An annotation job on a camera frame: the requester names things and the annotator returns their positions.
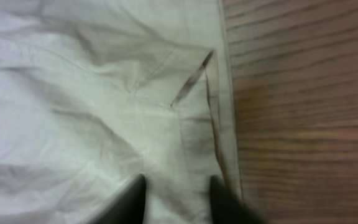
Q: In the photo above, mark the beige khaki shorts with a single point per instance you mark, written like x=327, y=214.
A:
x=95, y=93

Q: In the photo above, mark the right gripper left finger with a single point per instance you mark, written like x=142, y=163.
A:
x=128, y=207

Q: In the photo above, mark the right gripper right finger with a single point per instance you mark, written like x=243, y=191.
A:
x=225, y=208

